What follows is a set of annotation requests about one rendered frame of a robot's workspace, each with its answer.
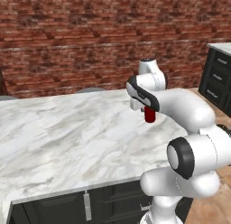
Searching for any dark brown tall object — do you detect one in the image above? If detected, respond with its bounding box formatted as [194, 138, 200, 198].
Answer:
[0, 67, 9, 97]

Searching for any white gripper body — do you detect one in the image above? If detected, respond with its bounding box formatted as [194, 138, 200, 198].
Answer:
[129, 98, 146, 113]

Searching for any silver drawer handle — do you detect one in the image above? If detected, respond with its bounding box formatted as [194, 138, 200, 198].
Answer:
[139, 203, 152, 212]

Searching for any black drawer front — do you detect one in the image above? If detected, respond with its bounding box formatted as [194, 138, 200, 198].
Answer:
[89, 180, 155, 224]

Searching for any black drawer cabinet run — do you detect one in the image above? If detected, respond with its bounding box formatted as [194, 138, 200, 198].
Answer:
[198, 42, 231, 117]

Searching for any grey round stool seat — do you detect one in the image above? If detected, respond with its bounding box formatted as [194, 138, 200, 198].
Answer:
[0, 95, 20, 102]
[74, 87, 107, 94]

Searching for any black cupboard door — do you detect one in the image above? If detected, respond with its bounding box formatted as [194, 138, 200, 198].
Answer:
[8, 190, 88, 224]

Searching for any red drink can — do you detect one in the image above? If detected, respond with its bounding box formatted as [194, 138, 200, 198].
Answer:
[143, 106, 157, 124]

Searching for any silver cupboard door handle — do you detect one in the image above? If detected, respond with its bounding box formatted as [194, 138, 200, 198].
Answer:
[82, 191, 93, 222]

